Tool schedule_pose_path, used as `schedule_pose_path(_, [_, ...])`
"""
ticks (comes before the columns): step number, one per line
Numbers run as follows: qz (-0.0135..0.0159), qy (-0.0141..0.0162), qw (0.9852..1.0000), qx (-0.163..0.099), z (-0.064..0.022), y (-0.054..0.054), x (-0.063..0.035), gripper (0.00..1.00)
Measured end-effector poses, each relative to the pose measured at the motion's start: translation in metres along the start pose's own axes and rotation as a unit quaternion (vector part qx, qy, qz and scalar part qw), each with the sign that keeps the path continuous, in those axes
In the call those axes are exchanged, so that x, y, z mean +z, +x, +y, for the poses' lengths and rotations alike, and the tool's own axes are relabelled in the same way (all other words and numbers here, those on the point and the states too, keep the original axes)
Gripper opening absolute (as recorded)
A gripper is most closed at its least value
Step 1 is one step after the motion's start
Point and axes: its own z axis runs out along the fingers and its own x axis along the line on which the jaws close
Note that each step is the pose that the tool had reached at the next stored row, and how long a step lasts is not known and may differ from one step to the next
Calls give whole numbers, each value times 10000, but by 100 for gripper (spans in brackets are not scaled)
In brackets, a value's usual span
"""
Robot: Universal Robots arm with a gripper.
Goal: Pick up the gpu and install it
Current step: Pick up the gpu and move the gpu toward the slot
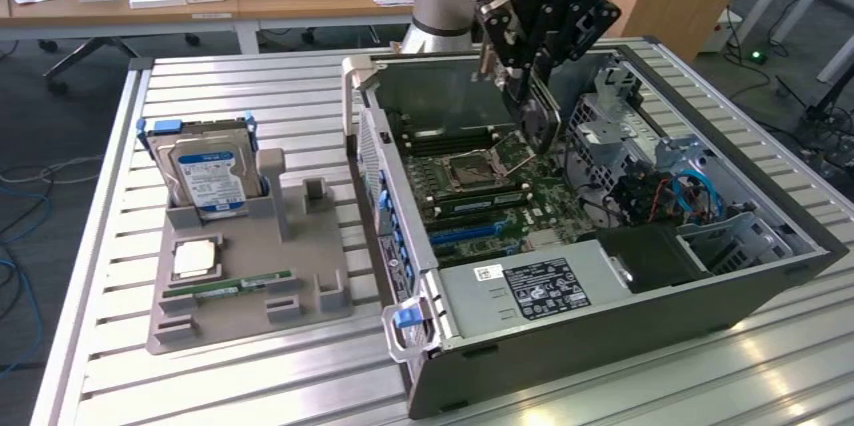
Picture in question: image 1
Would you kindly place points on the Nvidia graphics card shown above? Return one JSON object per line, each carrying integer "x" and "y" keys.
{"x": 534, "y": 118}

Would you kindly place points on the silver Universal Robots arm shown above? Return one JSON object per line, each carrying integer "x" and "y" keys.
{"x": 444, "y": 6}

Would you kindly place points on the white box red button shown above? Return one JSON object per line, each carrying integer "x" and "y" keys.
{"x": 721, "y": 33}

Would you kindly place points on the large metal disk bay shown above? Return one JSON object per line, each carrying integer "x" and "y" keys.
{"x": 604, "y": 138}

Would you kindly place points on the black adapter green light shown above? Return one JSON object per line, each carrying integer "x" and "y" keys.
{"x": 757, "y": 55}

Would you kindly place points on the metal socket cover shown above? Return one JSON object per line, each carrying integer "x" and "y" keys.
{"x": 514, "y": 158}

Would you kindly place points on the CPU socket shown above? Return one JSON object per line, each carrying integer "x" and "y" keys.
{"x": 470, "y": 171}

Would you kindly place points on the green motherboard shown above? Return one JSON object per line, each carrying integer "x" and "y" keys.
{"x": 554, "y": 196}

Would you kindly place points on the blue expansion slot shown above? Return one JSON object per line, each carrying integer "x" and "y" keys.
{"x": 468, "y": 232}

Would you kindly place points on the silver chipset heatsink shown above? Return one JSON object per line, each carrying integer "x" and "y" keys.
{"x": 542, "y": 242}

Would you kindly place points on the small metal disk bay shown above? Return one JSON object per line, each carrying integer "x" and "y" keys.
{"x": 734, "y": 241}

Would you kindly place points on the hard disk blue carrier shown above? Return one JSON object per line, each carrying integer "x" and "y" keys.
{"x": 194, "y": 127}

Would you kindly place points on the hard disk blue label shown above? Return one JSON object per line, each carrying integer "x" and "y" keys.
{"x": 210, "y": 181}

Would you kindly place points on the grey power supply unit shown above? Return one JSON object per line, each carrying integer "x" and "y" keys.
{"x": 468, "y": 311}

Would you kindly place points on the blue case latch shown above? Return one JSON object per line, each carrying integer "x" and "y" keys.
{"x": 405, "y": 318}

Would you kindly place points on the black chair base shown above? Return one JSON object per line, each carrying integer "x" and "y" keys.
{"x": 83, "y": 52}

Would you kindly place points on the silver CPU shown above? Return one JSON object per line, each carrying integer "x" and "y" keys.
{"x": 194, "y": 261}

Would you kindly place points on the green RAM stick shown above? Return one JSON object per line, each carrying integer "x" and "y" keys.
{"x": 221, "y": 287}

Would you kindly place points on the open black PC case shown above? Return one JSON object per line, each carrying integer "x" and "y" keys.
{"x": 601, "y": 361}

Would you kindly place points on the grey parts rack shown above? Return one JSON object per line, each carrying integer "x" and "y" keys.
{"x": 254, "y": 316}

